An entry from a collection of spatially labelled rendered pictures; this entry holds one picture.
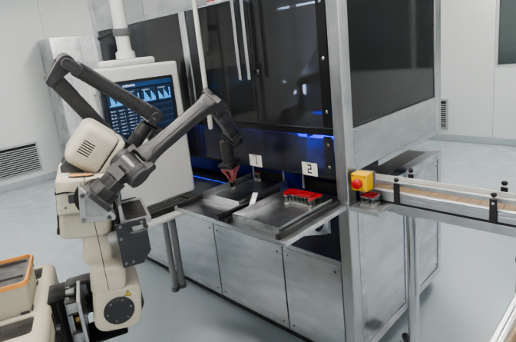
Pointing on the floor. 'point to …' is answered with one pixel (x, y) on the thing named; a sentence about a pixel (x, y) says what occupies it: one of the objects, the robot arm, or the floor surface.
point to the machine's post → (343, 139)
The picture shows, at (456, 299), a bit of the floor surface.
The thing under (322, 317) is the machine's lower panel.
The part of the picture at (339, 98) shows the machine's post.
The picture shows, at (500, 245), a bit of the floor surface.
